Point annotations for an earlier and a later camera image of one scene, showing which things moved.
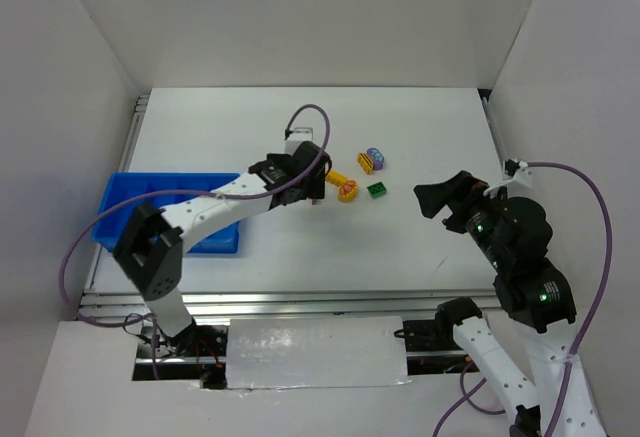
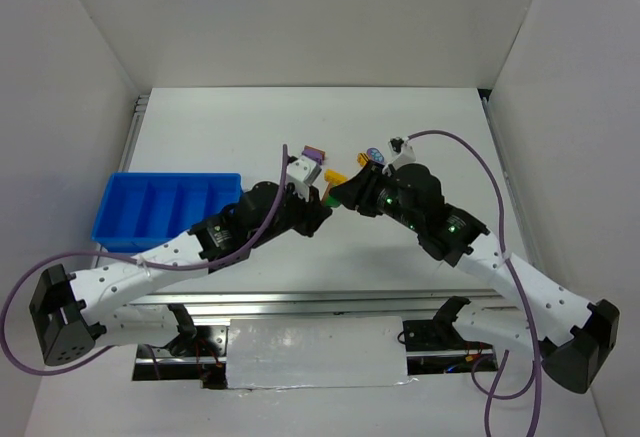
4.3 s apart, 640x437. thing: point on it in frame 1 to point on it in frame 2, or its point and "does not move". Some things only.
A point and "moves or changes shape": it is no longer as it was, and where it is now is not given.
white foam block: (315, 352) does not move
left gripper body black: (316, 185) to (304, 211)
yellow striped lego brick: (365, 162) does not move
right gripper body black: (459, 205) to (364, 192)
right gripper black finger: (435, 196) to (353, 192)
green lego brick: (377, 189) moves or changes shape
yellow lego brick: (336, 178) does not move
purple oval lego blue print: (377, 157) does not move
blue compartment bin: (123, 187) does not move
